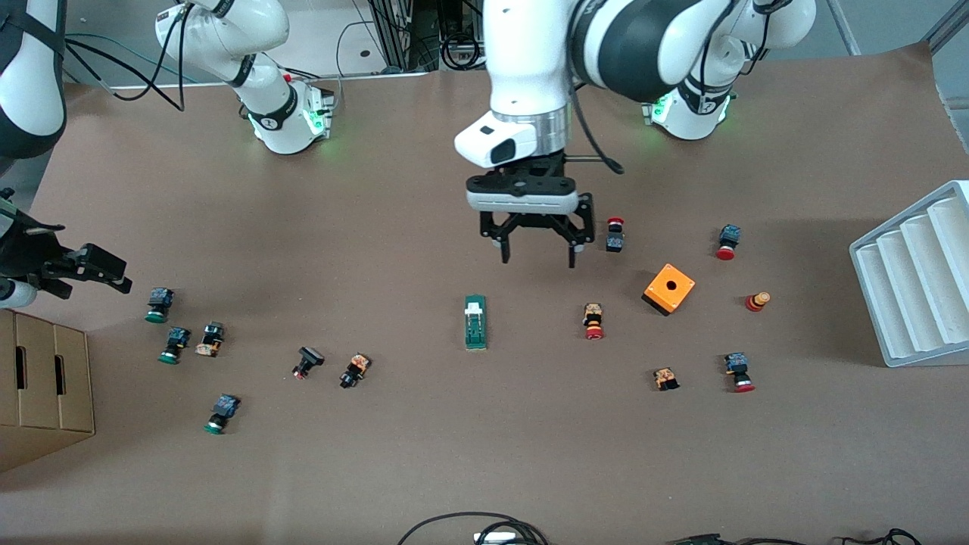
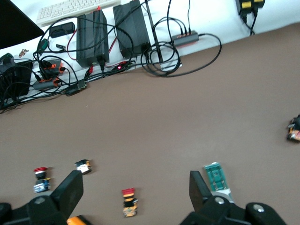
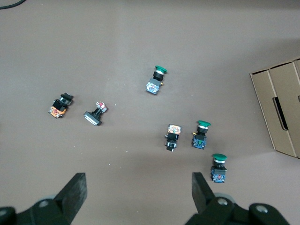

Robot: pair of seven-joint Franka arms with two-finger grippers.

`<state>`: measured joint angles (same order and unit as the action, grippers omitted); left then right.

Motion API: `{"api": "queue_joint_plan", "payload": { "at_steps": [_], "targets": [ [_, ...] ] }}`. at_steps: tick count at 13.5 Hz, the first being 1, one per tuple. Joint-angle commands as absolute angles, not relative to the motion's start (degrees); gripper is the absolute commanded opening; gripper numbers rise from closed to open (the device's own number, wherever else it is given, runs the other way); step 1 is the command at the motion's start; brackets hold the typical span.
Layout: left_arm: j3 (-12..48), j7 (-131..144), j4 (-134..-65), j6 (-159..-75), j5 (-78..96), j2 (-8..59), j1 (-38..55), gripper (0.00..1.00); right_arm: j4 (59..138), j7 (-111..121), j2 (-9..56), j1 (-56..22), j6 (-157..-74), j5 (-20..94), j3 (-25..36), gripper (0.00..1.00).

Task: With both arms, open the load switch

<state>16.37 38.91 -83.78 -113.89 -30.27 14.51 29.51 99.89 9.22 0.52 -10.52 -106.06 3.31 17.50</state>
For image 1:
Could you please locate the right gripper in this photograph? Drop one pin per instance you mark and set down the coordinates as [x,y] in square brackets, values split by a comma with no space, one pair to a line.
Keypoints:
[30,257]

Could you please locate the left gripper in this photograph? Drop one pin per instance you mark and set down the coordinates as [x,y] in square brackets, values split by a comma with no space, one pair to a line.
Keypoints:
[534,225]

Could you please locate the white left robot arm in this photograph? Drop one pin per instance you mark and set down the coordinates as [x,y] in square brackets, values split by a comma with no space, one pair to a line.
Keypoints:
[530,60]

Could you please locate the red push button black block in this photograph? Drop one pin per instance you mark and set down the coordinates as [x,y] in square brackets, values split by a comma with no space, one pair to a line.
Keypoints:
[615,241]

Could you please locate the green mushroom push button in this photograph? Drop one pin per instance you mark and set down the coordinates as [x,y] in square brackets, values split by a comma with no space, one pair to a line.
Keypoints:
[177,338]
[225,407]
[160,299]

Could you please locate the red mushroom button orange block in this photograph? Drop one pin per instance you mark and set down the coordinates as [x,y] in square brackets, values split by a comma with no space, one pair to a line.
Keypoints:
[593,318]

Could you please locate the brown cardboard box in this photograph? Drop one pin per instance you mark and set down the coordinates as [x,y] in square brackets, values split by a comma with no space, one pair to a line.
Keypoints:
[45,378]

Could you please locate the red mushroom button blue block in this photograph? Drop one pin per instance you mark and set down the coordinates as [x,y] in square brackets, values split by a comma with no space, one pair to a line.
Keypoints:
[736,367]
[729,238]

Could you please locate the small orange contact block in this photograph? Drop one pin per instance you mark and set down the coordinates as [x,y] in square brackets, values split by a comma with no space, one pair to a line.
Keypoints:
[665,378]

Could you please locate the red yellow button head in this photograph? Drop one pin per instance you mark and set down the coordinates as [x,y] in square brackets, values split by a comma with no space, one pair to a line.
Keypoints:
[757,301]

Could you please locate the white plug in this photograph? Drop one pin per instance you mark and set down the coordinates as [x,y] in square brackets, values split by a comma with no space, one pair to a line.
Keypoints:
[496,537]

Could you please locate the white stepped plastic tray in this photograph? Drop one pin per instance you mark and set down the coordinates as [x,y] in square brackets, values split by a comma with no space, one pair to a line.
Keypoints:
[908,288]

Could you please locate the orange button enclosure box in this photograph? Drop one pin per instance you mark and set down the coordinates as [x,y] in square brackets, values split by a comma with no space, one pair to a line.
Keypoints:
[670,291]

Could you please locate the black selector switch orange block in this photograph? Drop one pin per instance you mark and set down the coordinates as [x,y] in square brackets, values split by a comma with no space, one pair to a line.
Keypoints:
[210,341]
[356,369]

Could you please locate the black square-head switch red terminals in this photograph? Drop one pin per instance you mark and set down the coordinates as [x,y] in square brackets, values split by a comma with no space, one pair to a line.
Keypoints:
[310,356]

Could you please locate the aluminium frame bar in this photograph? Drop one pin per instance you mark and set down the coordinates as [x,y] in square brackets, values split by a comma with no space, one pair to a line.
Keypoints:
[844,26]
[950,26]

